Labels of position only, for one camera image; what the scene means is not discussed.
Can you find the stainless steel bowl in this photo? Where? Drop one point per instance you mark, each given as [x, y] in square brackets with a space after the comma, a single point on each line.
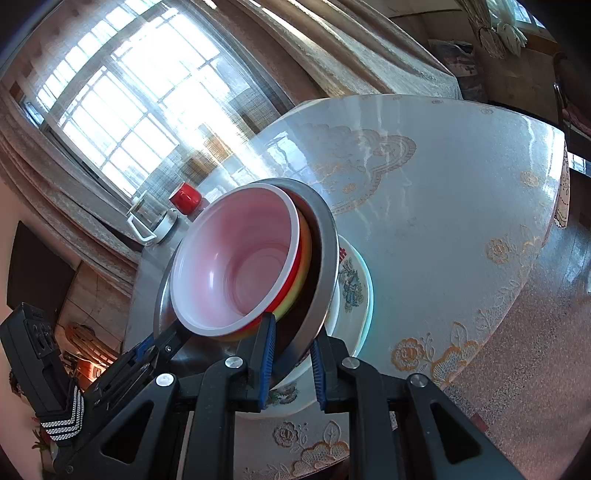
[323, 249]

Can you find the sheer white curtain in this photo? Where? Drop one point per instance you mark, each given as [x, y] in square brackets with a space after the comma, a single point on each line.
[207, 115]

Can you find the dark wooden chair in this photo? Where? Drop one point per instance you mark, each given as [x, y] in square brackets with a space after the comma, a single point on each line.
[92, 355]

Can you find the round-back wooden chair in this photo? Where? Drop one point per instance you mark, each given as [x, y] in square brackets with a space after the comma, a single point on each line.
[572, 101]

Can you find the dark wall panel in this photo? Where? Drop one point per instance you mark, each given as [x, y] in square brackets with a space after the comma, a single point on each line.
[39, 272]

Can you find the red mug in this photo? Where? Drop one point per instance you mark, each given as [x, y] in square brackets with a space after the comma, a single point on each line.
[184, 198]

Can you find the white electric kettle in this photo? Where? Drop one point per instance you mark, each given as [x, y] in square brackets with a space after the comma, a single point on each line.
[152, 221]

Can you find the yellow bowl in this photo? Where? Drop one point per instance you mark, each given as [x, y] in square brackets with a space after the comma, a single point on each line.
[304, 258]

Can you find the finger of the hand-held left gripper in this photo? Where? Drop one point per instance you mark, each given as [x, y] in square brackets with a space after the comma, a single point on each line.
[173, 341]
[144, 348]

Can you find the side window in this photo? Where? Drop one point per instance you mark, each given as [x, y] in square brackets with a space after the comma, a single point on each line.
[531, 9]

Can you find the white plate with red-blue print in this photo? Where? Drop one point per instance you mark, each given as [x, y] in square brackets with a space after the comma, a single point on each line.
[353, 286]

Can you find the red bowl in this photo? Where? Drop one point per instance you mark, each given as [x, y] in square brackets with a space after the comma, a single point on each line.
[240, 263]

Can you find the beige curtain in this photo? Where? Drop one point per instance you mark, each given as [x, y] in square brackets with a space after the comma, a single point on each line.
[69, 198]
[346, 46]

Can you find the teal plate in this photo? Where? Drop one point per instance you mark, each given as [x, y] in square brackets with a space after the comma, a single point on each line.
[369, 304]

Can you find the white plate with rose print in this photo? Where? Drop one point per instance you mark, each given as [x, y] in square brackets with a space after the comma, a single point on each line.
[334, 304]

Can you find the printed cushion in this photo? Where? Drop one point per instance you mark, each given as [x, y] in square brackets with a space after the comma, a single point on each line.
[457, 64]

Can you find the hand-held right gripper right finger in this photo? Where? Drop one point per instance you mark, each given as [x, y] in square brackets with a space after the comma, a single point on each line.
[318, 376]

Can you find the large barred window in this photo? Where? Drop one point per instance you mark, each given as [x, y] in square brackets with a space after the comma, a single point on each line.
[115, 92]

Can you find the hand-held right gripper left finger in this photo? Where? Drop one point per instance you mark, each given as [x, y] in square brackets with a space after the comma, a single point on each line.
[268, 367]

